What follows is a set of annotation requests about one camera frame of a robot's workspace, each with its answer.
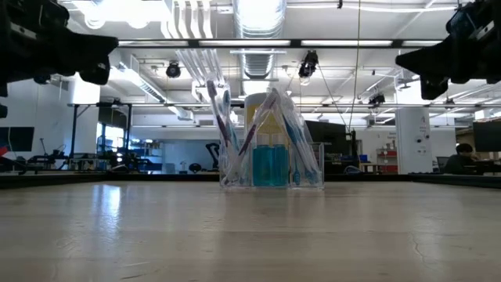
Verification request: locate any black hanging camera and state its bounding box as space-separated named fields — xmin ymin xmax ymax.
xmin=297 ymin=49 xmax=320 ymax=79
xmin=367 ymin=92 xmax=387 ymax=107
xmin=165 ymin=60 xmax=182 ymax=79

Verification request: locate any person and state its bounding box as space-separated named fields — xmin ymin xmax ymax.
xmin=443 ymin=142 xmax=479 ymax=175

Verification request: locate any teal mouthwash bottle white cap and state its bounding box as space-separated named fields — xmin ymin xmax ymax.
xmin=272 ymin=133 xmax=290 ymax=188
xmin=252 ymin=133 xmax=274 ymax=188

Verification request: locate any yellow-label wipes canister white lid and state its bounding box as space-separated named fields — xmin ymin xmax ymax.
xmin=243 ymin=92 xmax=293 ymax=185

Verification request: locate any silver ventilation duct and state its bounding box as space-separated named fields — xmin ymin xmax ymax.
xmin=232 ymin=0 xmax=289 ymax=81

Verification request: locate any white pillar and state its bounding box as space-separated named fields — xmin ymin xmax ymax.
xmin=395 ymin=106 xmax=434 ymax=175

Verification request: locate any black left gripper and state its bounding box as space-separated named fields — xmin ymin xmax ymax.
xmin=9 ymin=0 xmax=119 ymax=85

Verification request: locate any red shelf unit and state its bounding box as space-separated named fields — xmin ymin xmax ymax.
xmin=376 ymin=146 xmax=399 ymax=175

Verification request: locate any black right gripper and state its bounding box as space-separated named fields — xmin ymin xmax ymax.
xmin=395 ymin=0 xmax=501 ymax=101

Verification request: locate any clear acrylic holder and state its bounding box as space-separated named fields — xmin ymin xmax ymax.
xmin=218 ymin=141 xmax=326 ymax=190

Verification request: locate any black desk monitor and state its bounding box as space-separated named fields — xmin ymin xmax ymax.
xmin=305 ymin=119 xmax=348 ymax=144
xmin=472 ymin=120 xmax=501 ymax=154

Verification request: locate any black wall screen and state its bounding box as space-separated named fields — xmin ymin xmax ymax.
xmin=0 ymin=126 xmax=35 ymax=153

